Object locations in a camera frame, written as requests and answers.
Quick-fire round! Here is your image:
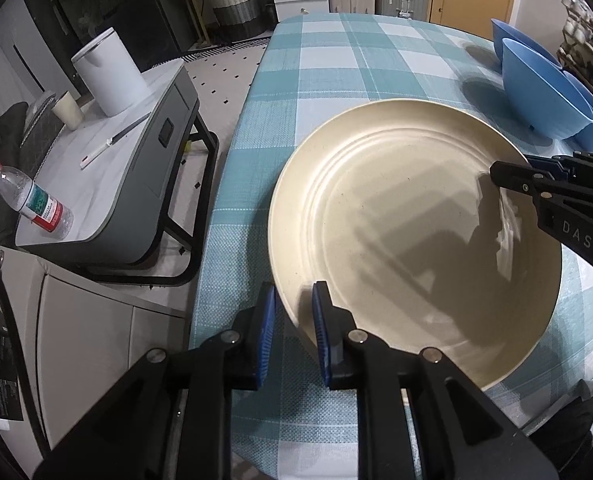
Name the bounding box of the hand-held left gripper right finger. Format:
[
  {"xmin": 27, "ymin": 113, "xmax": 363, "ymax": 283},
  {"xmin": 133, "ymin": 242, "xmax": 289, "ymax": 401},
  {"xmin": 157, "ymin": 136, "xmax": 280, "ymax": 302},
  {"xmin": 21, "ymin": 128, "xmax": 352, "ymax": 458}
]
[{"xmin": 311, "ymin": 280, "xmax": 562, "ymax": 480}]

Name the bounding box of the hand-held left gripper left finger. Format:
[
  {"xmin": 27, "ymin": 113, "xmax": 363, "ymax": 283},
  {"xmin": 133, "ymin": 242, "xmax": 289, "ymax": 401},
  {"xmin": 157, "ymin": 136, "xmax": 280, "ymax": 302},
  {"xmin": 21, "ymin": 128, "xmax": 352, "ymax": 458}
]
[{"xmin": 34, "ymin": 280, "xmax": 277, "ymax": 480}]

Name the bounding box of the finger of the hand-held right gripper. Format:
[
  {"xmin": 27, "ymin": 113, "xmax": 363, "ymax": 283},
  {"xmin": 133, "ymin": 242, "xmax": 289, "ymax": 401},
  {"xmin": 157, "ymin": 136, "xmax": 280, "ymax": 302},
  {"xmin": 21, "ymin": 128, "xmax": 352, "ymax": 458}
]
[
  {"xmin": 529, "ymin": 152, "xmax": 584, "ymax": 173},
  {"xmin": 489, "ymin": 160, "xmax": 572, "ymax": 200}
]

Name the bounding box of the cream plate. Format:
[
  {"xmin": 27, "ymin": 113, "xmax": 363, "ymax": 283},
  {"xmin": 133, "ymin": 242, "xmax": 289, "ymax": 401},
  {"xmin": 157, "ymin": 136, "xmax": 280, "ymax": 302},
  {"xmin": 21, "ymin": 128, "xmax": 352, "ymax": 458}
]
[{"xmin": 268, "ymin": 100, "xmax": 563, "ymax": 392}]

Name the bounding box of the wooden shoe rack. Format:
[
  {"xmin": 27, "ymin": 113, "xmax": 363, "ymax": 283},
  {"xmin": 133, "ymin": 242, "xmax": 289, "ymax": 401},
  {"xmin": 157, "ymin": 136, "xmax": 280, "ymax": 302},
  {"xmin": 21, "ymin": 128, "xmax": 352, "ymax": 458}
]
[{"xmin": 556, "ymin": 0, "xmax": 593, "ymax": 93}]

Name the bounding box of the grey storage cabinet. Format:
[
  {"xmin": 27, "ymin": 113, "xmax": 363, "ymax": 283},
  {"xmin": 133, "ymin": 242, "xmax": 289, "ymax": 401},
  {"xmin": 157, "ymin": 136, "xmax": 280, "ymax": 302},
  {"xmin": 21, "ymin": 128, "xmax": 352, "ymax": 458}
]
[{"xmin": 0, "ymin": 245, "xmax": 192, "ymax": 461}]

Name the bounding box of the grey side table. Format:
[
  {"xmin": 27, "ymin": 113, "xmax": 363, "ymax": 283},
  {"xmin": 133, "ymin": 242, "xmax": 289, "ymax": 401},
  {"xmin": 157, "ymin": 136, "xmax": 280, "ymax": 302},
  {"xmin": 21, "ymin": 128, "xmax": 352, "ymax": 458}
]
[{"xmin": 15, "ymin": 57, "xmax": 221, "ymax": 288}]

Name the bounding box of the teal white checked tablecloth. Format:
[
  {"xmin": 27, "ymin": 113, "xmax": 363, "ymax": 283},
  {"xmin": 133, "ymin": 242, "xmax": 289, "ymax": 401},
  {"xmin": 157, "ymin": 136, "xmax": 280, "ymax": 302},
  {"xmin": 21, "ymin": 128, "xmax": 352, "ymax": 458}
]
[{"xmin": 189, "ymin": 12, "xmax": 593, "ymax": 480}]

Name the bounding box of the white pen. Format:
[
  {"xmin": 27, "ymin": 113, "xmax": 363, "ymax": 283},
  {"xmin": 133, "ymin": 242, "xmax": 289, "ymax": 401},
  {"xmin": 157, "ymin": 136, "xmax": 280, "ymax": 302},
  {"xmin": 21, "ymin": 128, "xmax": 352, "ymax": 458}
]
[{"xmin": 80, "ymin": 139, "xmax": 113, "ymax": 170}]

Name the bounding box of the black pen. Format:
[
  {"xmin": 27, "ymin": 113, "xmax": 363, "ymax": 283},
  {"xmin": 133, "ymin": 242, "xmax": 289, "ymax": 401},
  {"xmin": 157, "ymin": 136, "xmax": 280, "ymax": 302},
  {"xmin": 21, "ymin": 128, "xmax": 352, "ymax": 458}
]
[{"xmin": 110, "ymin": 112, "xmax": 151, "ymax": 142}]

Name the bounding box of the black white patterned rug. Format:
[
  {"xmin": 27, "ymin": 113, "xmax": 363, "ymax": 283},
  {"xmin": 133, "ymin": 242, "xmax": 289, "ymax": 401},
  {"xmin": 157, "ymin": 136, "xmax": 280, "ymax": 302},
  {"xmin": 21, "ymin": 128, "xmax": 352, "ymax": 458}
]
[{"xmin": 181, "ymin": 35, "xmax": 277, "ymax": 126}]

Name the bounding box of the plastic water bottle red cap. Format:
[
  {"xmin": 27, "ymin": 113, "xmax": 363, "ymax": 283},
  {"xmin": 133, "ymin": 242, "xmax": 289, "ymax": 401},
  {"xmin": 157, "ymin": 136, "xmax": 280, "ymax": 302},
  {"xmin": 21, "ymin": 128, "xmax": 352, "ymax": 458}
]
[{"xmin": 0, "ymin": 158, "xmax": 74, "ymax": 241}]

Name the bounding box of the cream cup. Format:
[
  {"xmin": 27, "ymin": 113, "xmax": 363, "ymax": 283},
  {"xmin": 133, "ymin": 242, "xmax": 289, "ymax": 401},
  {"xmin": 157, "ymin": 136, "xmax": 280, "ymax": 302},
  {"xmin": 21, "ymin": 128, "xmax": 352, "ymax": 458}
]
[{"xmin": 52, "ymin": 91, "xmax": 84, "ymax": 131}]

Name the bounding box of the white lidded canister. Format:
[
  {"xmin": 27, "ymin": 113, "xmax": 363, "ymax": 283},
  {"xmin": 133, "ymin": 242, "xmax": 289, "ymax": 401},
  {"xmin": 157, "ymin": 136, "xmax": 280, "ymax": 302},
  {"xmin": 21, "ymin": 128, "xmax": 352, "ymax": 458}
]
[{"xmin": 71, "ymin": 28, "xmax": 148, "ymax": 117}]

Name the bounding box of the black quilted bag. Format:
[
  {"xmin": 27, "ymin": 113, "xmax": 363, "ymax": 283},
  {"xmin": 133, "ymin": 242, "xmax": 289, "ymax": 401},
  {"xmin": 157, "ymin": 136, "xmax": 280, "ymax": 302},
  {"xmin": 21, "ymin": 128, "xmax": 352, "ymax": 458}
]
[{"xmin": 20, "ymin": 90, "xmax": 67, "ymax": 148}]

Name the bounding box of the woven laundry basket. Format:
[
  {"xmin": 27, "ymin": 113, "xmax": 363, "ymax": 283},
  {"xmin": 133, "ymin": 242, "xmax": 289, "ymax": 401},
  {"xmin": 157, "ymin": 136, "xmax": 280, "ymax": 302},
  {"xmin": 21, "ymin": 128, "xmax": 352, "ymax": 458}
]
[{"xmin": 211, "ymin": 0, "xmax": 260, "ymax": 41}]

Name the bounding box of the black refrigerator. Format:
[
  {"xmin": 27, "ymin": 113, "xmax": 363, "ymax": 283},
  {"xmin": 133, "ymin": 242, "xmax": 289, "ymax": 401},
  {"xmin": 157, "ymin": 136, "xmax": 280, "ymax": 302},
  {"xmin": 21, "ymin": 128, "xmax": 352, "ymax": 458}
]
[{"xmin": 19, "ymin": 0, "xmax": 182, "ymax": 66}]

